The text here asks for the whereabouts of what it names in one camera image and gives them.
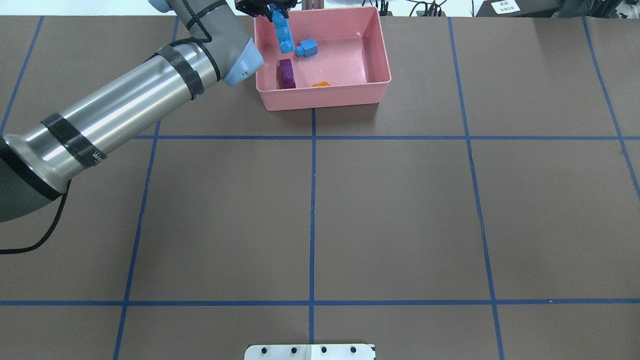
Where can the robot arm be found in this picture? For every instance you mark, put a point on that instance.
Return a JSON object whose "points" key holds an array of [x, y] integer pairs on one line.
{"points": [[37, 166]]}

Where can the pink plastic box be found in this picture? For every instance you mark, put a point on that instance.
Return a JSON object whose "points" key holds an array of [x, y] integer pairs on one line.
{"points": [[352, 57]]}

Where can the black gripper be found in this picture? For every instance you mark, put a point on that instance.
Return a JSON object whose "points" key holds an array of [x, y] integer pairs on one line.
{"points": [[248, 6]]}

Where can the grey usb hub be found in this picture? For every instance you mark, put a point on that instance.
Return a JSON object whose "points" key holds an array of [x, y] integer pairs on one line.
{"points": [[423, 9]]}

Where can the long blue block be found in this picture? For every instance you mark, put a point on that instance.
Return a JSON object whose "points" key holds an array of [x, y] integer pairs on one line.
{"points": [[280, 21]]}

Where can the purple block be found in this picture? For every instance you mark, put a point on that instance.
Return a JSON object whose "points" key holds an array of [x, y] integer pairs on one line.
{"points": [[286, 74]]}

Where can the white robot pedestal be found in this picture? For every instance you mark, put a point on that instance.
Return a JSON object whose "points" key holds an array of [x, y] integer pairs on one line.
{"points": [[335, 351]]}

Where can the small blue block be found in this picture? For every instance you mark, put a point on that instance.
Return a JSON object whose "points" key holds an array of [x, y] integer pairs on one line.
{"points": [[307, 48]]}

